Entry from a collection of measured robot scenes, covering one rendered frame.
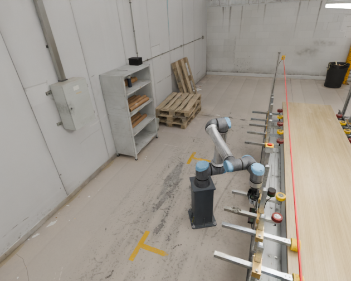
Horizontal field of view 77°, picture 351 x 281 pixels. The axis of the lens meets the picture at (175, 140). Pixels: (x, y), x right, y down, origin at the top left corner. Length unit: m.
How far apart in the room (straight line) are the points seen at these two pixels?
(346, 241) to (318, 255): 0.26
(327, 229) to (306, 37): 7.76
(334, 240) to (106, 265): 2.16
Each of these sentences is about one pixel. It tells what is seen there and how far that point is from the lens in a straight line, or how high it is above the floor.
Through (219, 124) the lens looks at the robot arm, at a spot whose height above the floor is 1.41.
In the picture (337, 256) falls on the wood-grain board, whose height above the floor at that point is 0.90.
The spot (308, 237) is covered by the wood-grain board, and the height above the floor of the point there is 0.90.
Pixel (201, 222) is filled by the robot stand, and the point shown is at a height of 0.06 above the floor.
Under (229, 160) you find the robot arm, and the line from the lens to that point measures 1.69.
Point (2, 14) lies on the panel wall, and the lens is 2.99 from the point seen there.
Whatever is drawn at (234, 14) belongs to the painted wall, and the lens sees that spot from 9.25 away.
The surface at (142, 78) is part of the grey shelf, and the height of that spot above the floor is 1.28.
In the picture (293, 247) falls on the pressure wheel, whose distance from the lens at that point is 1.79.
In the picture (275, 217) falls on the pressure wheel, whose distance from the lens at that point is 1.98.
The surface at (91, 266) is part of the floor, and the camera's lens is 2.90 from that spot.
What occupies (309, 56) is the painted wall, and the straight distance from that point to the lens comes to 9.33.
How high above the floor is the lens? 2.34
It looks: 30 degrees down
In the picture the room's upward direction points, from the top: 4 degrees counter-clockwise
